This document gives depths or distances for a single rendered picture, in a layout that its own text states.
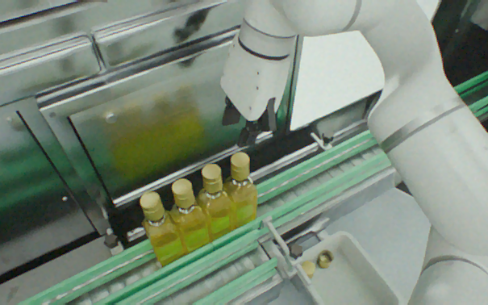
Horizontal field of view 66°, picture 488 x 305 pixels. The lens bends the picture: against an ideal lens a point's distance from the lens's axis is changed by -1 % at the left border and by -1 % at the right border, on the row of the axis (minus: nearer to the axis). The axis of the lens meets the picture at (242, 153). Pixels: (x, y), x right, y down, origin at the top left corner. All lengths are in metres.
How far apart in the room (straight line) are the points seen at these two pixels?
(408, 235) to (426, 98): 0.82
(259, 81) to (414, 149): 0.23
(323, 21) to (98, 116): 0.41
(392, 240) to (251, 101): 0.72
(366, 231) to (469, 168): 0.79
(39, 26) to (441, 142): 0.50
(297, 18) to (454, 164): 0.20
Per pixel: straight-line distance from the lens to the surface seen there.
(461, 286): 0.42
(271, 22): 0.49
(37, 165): 0.77
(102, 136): 0.70
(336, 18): 0.42
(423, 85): 0.38
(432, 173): 0.37
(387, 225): 1.16
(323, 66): 0.88
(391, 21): 0.48
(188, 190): 0.66
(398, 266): 1.12
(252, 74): 0.52
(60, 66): 0.60
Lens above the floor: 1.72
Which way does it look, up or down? 52 degrees down
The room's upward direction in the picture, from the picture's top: straight up
